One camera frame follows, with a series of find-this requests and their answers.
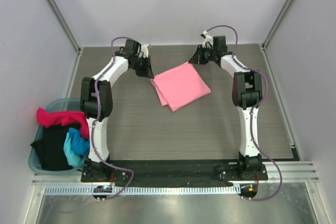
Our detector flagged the light pink t-shirt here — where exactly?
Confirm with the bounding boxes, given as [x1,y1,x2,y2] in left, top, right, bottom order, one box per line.
[150,62,211,112]

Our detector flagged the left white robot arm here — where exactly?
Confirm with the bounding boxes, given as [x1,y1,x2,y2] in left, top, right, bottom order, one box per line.
[80,37,154,182]

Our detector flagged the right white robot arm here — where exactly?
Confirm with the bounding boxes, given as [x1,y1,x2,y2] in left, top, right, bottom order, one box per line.
[188,33,263,180]

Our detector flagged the teal laundry basket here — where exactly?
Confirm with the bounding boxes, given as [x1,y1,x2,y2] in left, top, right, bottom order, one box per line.
[33,98,84,175]

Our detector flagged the blue t-shirt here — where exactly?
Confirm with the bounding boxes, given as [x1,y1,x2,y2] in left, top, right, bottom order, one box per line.
[63,127,90,168]

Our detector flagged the magenta t-shirt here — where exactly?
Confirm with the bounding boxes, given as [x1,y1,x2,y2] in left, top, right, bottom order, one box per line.
[36,108,89,139]

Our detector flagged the black t-shirt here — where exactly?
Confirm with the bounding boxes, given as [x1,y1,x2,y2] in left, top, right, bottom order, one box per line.
[28,123,80,174]

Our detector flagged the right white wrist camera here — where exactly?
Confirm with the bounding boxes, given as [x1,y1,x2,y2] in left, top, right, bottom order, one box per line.
[201,30,213,48]

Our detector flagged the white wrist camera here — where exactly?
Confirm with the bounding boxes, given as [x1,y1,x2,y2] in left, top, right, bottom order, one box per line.
[201,30,213,48]
[139,44,151,58]

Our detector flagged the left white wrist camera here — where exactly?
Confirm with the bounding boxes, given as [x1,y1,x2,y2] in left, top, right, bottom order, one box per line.
[139,44,151,58]

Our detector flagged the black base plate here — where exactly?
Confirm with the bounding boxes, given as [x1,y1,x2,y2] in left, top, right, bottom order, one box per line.
[80,159,269,183]

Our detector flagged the right aluminium frame post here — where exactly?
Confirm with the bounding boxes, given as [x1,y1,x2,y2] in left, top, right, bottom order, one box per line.
[261,0,295,51]

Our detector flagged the aluminium frame post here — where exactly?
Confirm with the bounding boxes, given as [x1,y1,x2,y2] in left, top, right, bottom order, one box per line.
[261,0,295,51]
[45,0,81,54]

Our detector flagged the left aluminium frame post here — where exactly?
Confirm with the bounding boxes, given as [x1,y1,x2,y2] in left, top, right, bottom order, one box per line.
[45,0,81,54]

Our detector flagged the white slotted cable duct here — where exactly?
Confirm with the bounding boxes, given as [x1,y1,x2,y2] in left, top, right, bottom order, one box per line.
[44,184,240,196]

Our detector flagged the aluminium front rail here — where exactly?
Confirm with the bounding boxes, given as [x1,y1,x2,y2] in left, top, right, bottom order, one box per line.
[31,161,319,186]

